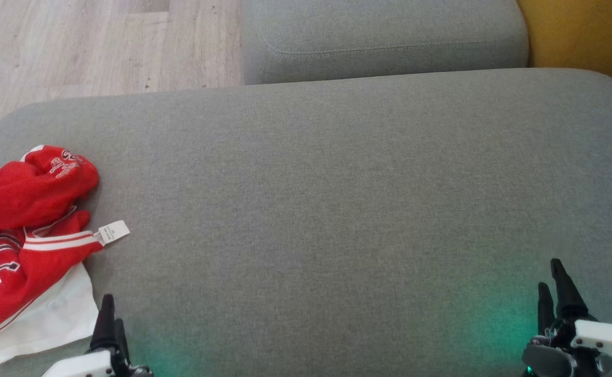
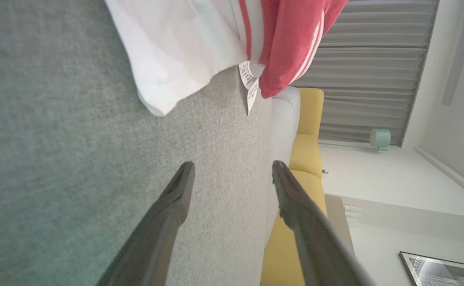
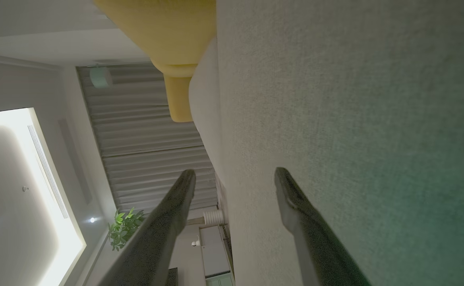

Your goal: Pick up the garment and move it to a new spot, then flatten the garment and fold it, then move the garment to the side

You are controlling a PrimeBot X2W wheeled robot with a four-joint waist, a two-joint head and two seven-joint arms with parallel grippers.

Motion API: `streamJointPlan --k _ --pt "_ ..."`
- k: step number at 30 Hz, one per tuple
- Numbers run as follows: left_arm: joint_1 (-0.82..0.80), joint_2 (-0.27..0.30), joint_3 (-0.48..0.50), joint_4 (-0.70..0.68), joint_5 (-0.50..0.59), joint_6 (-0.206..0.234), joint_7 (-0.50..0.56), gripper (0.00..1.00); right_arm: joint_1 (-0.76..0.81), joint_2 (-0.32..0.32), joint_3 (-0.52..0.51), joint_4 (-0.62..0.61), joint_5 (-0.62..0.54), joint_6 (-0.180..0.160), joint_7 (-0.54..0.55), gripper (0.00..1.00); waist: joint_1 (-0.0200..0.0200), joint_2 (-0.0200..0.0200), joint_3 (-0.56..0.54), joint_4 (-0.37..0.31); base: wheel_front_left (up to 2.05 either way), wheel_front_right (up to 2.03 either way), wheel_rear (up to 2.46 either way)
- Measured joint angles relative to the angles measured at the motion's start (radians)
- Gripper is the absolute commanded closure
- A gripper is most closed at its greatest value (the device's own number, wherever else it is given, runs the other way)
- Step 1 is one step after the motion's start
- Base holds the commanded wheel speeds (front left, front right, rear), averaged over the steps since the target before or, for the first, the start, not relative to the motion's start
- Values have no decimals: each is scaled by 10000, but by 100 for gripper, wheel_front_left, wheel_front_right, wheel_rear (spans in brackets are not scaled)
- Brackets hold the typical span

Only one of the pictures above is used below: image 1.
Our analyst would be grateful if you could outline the large grey sofa seat cushion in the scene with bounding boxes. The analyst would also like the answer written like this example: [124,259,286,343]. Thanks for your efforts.
[0,67,612,377]

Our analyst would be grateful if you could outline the red shorts with number print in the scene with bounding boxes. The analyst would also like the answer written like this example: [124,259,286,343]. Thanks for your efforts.
[0,145,100,232]

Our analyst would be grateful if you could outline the yellow sofa back cushion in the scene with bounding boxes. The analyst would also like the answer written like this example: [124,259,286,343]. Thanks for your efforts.
[517,0,612,101]

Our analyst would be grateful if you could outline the red and white jersey top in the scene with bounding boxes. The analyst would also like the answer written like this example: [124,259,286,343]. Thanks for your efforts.
[0,207,131,365]

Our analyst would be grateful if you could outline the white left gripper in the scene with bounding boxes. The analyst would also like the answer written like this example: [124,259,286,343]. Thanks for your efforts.
[41,294,154,377]

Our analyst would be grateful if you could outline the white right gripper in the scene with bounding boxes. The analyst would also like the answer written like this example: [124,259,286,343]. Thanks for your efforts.
[521,258,612,377]

